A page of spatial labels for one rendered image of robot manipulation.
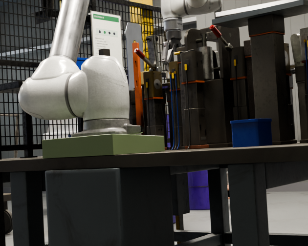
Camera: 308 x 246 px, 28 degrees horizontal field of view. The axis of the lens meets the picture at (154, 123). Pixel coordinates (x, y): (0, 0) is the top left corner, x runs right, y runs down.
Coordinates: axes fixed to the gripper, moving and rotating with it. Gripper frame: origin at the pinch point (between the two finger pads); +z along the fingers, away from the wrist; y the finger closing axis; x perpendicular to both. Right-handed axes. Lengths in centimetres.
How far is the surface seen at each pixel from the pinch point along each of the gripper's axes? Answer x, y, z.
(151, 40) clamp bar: -1.3, -17.0, -14.1
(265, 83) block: -70, -37, 14
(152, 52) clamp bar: -0.7, -16.2, -8.8
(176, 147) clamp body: -16.7, -22.7, 34.0
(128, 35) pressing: 26.6, -2.4, -22.4
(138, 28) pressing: 26.6, 5.0, -26.9
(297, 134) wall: 230, 532, 25
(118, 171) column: -50, -90, 40
